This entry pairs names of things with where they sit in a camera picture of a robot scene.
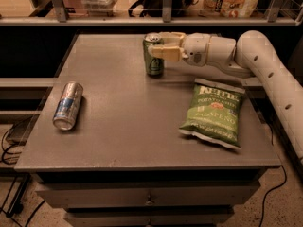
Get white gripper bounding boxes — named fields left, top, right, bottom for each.
left=148, top=32, right=211, bottom=66

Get green soda can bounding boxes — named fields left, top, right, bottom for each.
left=143, top=33, right=164, bottom=77

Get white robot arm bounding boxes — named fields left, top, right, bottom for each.
left=148, top=30, right=303, bottom=160

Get silver blue energy drink can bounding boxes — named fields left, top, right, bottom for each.
left=53, top=81, right=83, bottom=131

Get black bag on shelf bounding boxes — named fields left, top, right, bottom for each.
left=128, top=0, right=198, bottom=17

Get green jalapeno chip bag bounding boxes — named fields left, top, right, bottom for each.
left=179, top=79, right=245, bottom=149

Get grey drawer cabinet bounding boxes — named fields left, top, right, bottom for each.
left=16, top=34, right=279, bottom=227

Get metal drawer knob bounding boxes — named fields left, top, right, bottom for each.
left=145, top=198, right=154, bottom=206

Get grey metal shelf rail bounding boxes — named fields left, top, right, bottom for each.
left=0, top=0, right=303, bottom=26

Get black cable on right floor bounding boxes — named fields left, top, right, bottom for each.
left=258, top=123, right=288, bottom=227

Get black cables on left floor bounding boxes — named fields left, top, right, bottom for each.
left=0, top=115, right=46, bottom=227

